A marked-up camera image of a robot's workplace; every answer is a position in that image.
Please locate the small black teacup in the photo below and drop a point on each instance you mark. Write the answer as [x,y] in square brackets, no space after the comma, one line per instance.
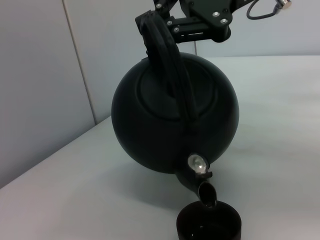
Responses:
[207,225]

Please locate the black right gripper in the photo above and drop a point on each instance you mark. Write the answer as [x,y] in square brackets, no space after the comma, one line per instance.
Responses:
[207,7]

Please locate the black round teapot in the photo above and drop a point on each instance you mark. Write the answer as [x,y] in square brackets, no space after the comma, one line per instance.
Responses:
[162,120]

